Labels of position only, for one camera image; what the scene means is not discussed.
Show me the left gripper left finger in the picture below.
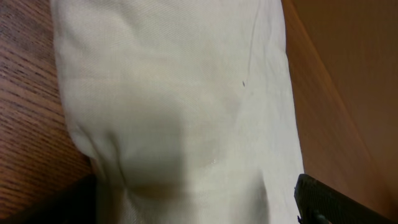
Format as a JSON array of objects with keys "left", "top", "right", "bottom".
[{"left": 1, "top": 174, "right": 96, "bottom": 224}]

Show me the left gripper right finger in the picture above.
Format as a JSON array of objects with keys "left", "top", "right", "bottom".
[{"left": 294, "top": 174, "right": 396, "bottom": 224}]

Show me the cream cloth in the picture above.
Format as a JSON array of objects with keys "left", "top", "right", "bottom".
[{"left": 50, "top": 0, "right": 303, "bottom": 223}]

